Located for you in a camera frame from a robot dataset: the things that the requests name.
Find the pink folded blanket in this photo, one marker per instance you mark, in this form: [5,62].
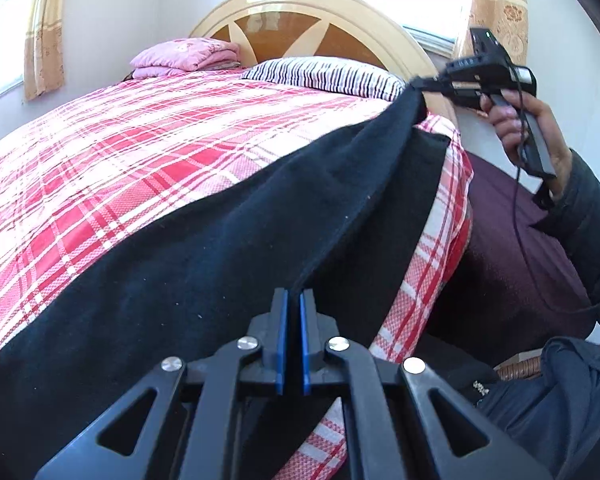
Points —
[180,55]

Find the dark blue jacket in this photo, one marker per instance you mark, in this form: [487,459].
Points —
[570,400]

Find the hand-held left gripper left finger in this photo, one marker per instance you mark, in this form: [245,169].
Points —
[280,345]

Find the striped pillow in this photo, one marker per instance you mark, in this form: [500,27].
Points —
[325,75]

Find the person's right forearm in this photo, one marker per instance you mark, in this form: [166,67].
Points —
[590,220]

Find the person's right hand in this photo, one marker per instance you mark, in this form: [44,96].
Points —
[547,130]

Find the wicker basket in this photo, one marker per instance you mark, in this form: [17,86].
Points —
[522,366]

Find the black pants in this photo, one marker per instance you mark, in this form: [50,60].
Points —
[205,260]

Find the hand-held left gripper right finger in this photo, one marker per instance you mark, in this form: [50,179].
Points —
[305,345]

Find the beige patterned curtain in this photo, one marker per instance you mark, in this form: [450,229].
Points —
[42,50]
[500,15]

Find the dark cloth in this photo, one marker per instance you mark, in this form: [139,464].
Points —
[455,365]

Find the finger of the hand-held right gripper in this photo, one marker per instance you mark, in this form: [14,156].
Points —
[430,80]
[442,94]

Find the red plaid bedsheet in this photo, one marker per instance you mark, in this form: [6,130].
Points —
[105,160]

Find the wooden bed headboard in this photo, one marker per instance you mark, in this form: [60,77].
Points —
[280,30]

